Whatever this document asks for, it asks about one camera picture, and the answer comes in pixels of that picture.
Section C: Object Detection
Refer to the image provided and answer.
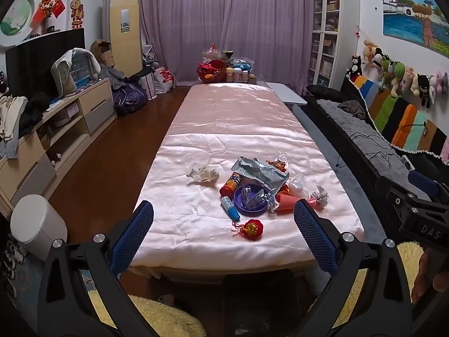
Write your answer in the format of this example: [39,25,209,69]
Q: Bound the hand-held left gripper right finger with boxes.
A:
[293,198,413,337]

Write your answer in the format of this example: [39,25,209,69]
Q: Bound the group of small bottles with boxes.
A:
[225,66,259,84]

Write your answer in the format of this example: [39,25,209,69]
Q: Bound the wooden television cabinet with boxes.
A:
[0,77,118,215]

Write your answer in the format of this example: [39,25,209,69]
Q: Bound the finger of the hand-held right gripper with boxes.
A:
[407,170,441,199]
[375,177,449,218]

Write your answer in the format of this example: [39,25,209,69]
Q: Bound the grey rug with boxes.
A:
[294,104,388,241]

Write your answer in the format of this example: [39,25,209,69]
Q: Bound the red round ornament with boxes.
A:
[232,218,263,241]

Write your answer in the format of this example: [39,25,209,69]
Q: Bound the cardboard boxes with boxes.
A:
[90,39,115,68]

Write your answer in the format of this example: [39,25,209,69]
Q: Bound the white bookcase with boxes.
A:
[309,0,361,89]

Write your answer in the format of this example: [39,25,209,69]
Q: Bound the person's right hand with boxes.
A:
[411,249,449,304]

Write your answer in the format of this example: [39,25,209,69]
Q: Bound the red basket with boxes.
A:
[196,60,227,84]

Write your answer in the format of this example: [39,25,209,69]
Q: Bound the orange bottle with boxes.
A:
[219,172,243,197]

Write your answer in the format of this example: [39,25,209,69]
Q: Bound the black sofa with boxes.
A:
[301,76,449,201]

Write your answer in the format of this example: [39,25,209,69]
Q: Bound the black trash bin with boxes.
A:
[222,270,304,337]

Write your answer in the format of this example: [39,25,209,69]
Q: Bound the striped knitted blanket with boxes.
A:
[352,75,449,166]

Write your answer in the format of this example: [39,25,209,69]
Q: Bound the dark cloth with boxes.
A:
[338,100,368,120]

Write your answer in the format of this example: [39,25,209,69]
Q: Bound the yellow fleece blanket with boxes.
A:
[88,242,427,337]

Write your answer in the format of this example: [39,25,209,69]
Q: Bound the pink paper cup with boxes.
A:
[274,193,316,216]

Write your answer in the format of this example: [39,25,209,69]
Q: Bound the red hanging ornament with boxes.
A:
[71,0,85,29]

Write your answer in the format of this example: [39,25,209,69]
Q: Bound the black television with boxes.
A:
[5,28,86,98]

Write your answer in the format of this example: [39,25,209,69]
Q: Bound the white bag with red print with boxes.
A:
[154,67,177,94]

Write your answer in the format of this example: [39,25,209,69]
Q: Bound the blue tube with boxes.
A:
[220,196,241,221]

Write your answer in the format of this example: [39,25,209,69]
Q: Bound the round wall picture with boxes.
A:
[0,0,36,47]

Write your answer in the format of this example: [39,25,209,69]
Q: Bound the black cable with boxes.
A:
[335,131,387,170]

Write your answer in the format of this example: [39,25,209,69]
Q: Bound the crumpled white tissue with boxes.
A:
[187,165,220,185]

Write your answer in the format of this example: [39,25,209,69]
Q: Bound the row of plush toys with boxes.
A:
[345,38,449,110]

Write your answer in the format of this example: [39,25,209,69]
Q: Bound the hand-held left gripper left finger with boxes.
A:
[37,200,169,337]

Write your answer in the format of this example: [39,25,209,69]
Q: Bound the orange snack packet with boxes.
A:
[265,152,290,174]

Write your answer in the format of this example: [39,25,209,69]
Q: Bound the purple bag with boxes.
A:
[113,83,148,115]

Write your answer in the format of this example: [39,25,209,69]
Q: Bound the black pillow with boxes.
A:
[306,85,347,103]

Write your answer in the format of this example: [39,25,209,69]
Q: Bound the blue cage with towel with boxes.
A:
[51,48,102,96]

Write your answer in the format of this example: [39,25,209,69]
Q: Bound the pile of clothes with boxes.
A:
[0,92,44,159]

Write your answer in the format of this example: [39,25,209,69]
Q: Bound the crinkled silver foil wrapper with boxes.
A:
[242,182,279,214]

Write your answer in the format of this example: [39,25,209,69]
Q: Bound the pink satin tablecloth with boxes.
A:
[128,83,365,279]

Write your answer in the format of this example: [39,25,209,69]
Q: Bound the beige standing air conditioner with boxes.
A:
[102,0,143,78]

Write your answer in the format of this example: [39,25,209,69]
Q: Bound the purple plastic plate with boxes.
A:
[233,183,272,217]

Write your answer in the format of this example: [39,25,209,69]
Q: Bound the white pedal bin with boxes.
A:
[10,194,68,252]

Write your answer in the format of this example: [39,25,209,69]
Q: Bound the foil ball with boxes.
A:
[309,185,329,211]

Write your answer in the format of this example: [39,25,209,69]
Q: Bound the silver foil bag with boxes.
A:
[231,156,290,192]

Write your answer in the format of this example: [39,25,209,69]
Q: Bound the purple curtain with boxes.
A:
[137,0,314,85]

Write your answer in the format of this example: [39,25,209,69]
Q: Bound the clear plastic bag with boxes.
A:
[288,176,309,197]

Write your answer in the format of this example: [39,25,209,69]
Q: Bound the grey fluffy blanket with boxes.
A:
[317,99,412,180]

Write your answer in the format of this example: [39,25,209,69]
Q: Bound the sunflower and red flags decoration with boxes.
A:
[33,0,66,34]

